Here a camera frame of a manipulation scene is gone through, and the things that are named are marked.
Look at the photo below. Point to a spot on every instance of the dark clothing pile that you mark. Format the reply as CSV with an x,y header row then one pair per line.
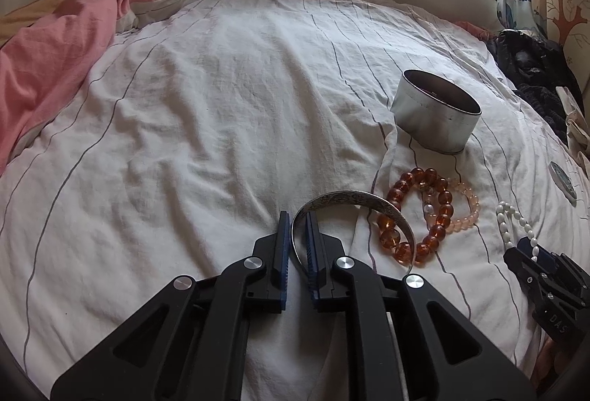
x,y
530,64

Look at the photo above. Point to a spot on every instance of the round metal tin lid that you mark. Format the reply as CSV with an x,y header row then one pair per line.
x,y
563,180

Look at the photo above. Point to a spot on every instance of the red cloth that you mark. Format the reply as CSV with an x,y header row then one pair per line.
x,y
474,30

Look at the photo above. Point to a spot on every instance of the tan bed sheet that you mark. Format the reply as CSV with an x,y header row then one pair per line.
x,y
32,9

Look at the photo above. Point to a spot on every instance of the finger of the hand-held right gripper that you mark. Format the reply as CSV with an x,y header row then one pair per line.
x,y
546,256
521,265

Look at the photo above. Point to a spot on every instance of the round silver metal tin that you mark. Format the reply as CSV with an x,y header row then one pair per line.
x,y
428,120

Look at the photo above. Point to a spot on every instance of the pink blanket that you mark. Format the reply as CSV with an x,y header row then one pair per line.
x,y
60,41

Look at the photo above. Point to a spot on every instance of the cream cloth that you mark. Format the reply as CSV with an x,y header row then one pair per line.
x,y
578,124

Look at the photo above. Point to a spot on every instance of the patterned silver bangle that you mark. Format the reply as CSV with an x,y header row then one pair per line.
x,y
368,199

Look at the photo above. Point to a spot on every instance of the person's right hand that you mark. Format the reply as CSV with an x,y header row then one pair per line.
x,y
548,362

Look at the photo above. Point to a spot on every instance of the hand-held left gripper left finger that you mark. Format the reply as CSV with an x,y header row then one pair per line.
x,y
282,253

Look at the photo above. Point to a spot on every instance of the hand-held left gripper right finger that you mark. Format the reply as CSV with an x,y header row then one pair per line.
x,y
312,253

